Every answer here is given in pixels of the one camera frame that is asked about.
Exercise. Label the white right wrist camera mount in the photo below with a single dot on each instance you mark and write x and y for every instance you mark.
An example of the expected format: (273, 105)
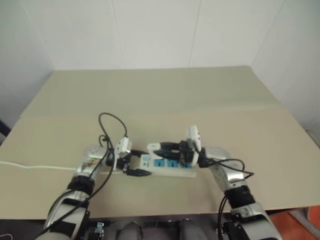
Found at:
(193, 132)

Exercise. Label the black frame with metal clip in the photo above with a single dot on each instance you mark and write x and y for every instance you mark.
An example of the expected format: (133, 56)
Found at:
(98, 228)

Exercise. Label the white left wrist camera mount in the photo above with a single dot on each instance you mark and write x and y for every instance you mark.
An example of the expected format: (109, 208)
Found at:
(123, 145)

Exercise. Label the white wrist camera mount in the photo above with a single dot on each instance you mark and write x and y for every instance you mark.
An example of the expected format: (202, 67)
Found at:
(193, 132)
(123, 145)

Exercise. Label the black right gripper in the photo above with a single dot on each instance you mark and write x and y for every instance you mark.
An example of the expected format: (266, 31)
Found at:
(186, 155)

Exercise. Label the dark object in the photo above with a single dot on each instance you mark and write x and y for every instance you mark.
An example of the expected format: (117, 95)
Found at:
(3, 128)

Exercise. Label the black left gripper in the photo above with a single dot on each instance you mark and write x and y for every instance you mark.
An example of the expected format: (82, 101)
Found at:
(123, 163)

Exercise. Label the orange object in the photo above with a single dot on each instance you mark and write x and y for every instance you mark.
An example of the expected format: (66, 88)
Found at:
(303, 221)

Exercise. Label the dark grey rounded shape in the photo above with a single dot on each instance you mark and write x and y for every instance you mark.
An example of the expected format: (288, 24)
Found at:
(130, 231)

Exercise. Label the white power strip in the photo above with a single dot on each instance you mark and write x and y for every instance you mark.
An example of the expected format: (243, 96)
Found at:
(165, 171)

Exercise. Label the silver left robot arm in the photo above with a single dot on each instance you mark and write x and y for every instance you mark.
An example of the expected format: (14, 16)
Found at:
(85, 161)

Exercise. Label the white charger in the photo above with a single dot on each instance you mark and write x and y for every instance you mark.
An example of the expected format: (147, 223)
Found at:
(153, 146)

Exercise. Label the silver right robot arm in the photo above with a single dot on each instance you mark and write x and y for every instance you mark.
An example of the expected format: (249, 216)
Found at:
(225, 156)

